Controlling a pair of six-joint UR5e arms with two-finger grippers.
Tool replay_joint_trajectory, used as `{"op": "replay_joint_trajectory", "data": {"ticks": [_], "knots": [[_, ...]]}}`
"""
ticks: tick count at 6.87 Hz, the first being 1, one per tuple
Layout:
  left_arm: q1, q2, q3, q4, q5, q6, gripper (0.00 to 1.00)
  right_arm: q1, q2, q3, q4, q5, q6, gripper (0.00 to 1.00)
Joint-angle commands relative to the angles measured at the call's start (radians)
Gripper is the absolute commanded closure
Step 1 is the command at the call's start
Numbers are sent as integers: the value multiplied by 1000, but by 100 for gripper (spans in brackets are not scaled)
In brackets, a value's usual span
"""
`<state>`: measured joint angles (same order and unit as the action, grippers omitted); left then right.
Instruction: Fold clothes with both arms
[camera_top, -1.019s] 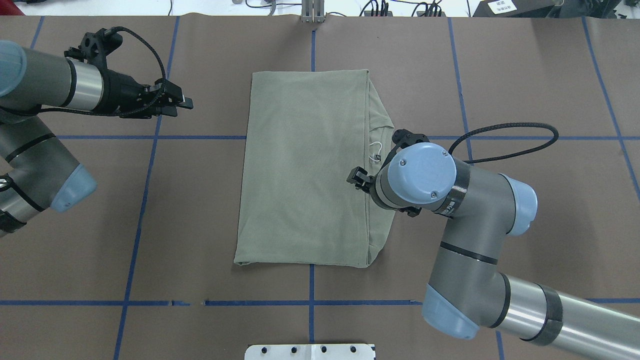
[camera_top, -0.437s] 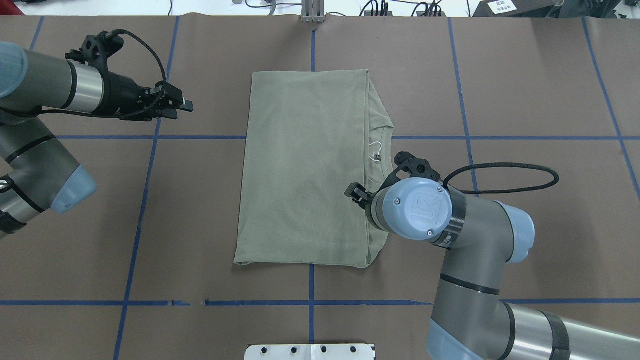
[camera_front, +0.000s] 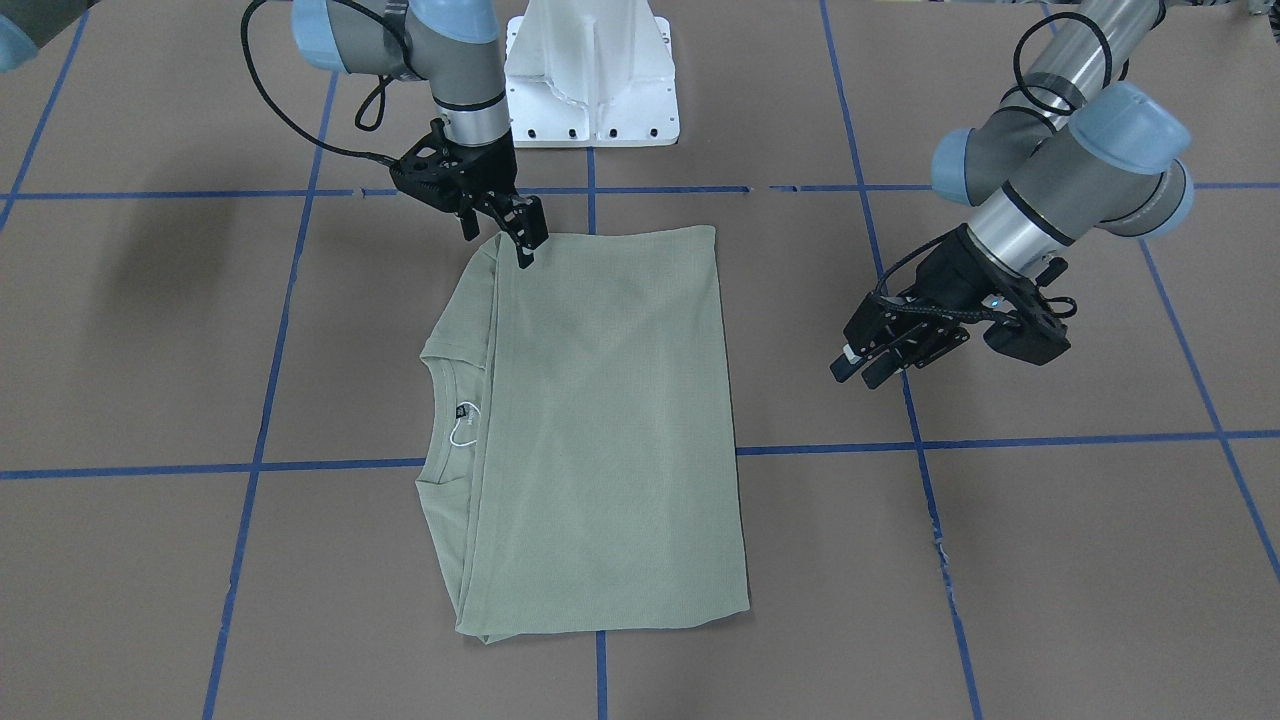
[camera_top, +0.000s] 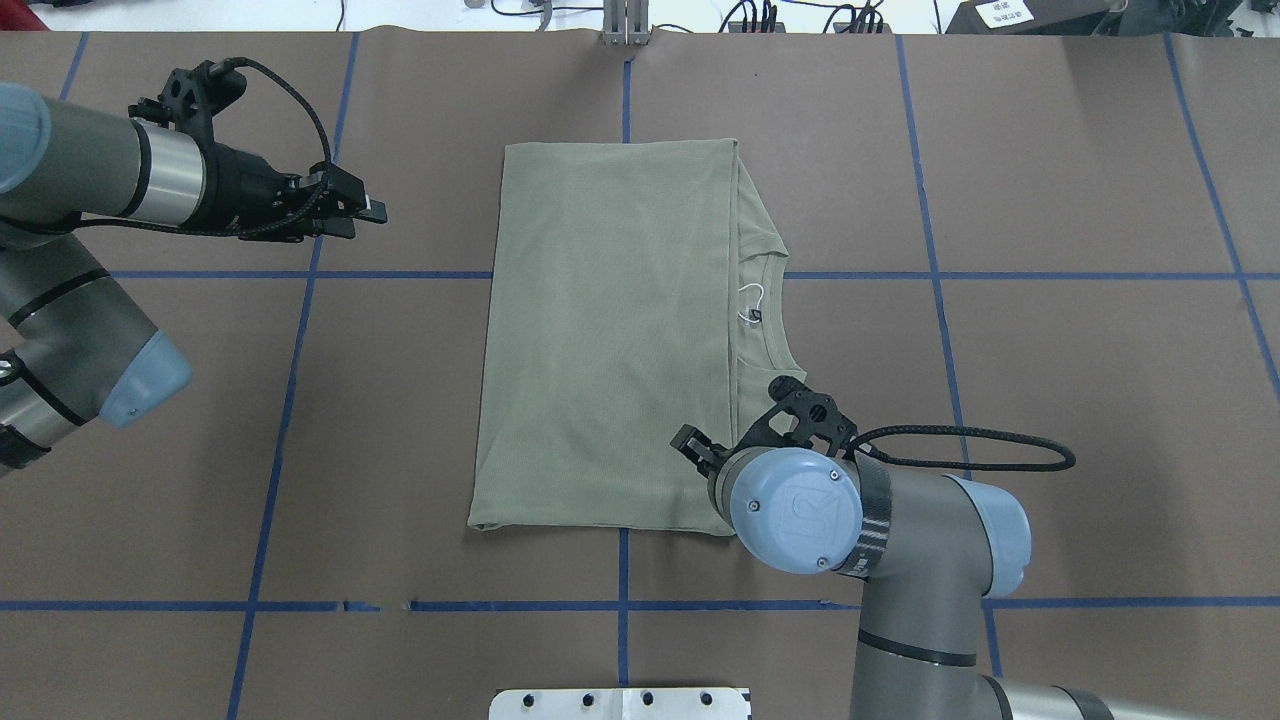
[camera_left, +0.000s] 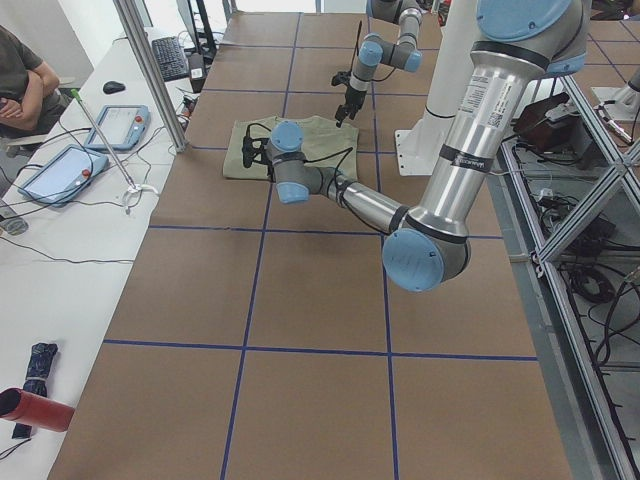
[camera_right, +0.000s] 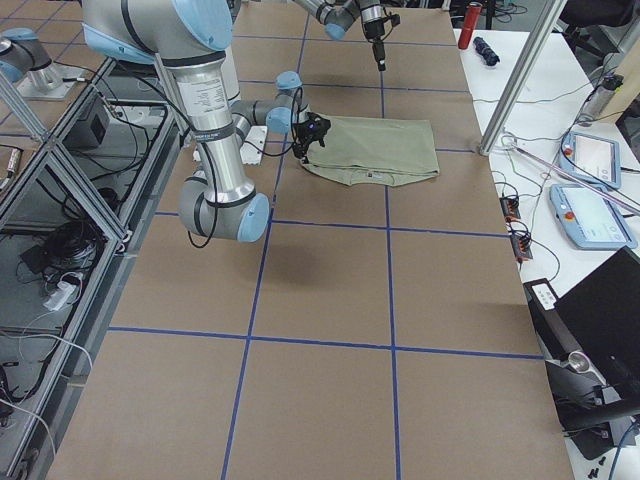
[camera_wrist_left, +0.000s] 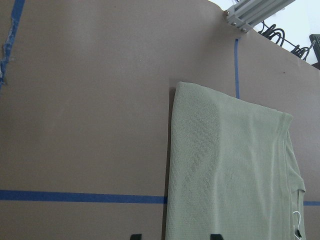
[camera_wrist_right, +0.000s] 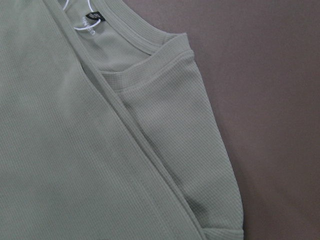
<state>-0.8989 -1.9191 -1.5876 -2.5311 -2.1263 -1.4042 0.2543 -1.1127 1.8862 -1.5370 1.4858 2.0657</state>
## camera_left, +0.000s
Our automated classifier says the seated person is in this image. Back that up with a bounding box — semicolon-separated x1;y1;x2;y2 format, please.
1;27;69;139

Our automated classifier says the black computer mouse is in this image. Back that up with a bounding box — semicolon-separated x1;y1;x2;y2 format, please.
102;81;126;95

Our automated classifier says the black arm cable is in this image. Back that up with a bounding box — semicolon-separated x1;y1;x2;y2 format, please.
347;19;401;84
244;122;357;201

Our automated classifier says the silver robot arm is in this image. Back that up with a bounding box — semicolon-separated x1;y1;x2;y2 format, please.
262;1;591;292
331;0;422;127

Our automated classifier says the aluminium frame post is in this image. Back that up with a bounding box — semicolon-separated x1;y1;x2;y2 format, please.
113;0;187;153

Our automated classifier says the black keyboard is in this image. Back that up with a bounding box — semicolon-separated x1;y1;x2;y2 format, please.
151;36;189;82

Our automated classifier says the olive green long-sleeve shirt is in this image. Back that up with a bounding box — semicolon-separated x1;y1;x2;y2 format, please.
222;115;361;184

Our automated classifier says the silver reacher grabber tool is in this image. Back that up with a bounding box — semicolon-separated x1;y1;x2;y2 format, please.
71;89;159;213

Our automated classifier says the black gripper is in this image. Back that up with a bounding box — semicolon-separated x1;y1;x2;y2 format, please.
335;86;367;126

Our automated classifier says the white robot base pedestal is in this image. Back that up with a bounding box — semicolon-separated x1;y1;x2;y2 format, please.
395;0;480;176

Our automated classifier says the dark blue folded umbrella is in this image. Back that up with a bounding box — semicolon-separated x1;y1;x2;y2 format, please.
12;342;58;439

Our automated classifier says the near blue teach pendant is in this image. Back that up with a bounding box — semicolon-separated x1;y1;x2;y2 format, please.
18;145;108;207

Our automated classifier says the far blue teach pendant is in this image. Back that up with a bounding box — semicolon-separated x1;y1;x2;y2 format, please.
95;105;150;152

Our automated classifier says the red cylinder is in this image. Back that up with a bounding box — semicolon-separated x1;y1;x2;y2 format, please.
1;388;75;432

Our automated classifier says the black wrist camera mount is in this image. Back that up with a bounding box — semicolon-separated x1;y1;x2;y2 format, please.
241;134;269;169
331;71;351;87

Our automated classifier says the blue teach pendant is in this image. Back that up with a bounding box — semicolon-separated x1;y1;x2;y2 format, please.
18;145;108;207
95;105;150;152

